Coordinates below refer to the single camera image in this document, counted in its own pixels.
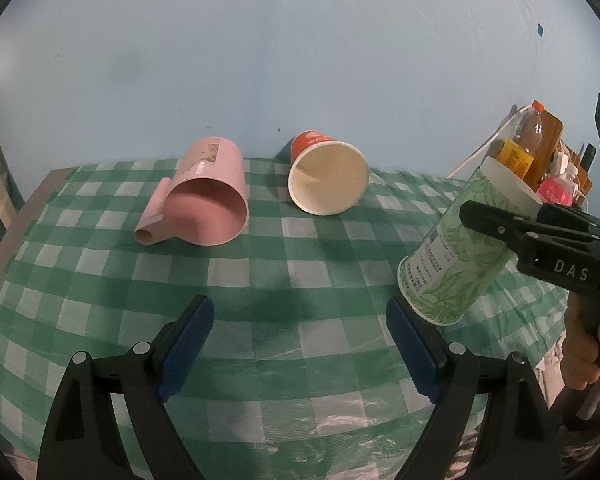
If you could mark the small clear bottle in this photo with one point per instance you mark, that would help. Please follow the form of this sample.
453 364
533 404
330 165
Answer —
571 176

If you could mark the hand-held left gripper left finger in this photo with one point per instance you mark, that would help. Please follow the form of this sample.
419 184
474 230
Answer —
182 347

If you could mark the green checkered tablecloth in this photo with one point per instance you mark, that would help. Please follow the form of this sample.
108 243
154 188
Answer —
280 285

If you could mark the red paper cup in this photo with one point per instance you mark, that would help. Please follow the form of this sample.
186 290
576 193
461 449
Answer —
325 175

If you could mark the brown board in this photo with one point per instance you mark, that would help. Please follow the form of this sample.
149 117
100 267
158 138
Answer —
550 145

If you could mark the person's right hand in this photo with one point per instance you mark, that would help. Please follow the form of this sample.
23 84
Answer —
585 345

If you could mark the green leaf-patterned paper cup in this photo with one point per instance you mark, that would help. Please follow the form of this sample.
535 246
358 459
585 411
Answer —
455 255

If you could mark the yellow box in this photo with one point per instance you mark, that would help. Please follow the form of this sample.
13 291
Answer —
512 157

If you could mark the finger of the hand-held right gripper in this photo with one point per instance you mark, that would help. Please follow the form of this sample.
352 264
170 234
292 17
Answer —
565 216
490 220

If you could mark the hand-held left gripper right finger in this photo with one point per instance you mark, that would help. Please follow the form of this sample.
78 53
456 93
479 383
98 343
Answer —
417 347

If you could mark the pink bottle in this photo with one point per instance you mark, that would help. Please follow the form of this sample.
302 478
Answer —
555 190

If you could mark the orange-capped plastic bottle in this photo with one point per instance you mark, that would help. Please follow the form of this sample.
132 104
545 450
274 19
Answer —
527 127

